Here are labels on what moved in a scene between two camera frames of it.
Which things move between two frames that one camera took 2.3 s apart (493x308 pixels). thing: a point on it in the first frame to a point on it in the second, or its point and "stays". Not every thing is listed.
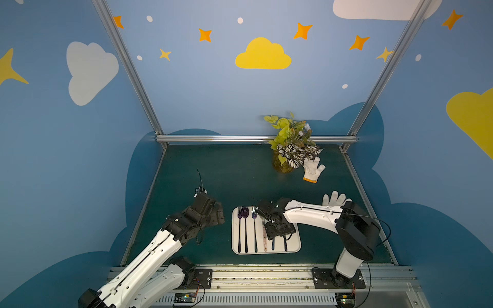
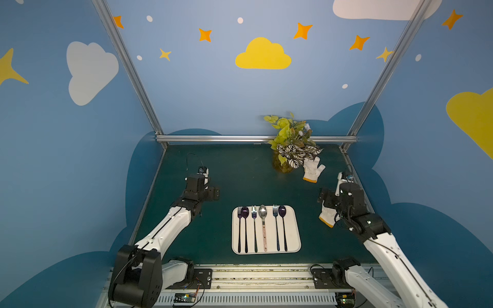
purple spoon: [244, 213] stays
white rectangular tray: [294, 244] stays
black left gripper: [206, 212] to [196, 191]
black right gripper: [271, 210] to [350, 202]
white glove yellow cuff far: [311, 170] stays
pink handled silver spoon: [264, 237] stays
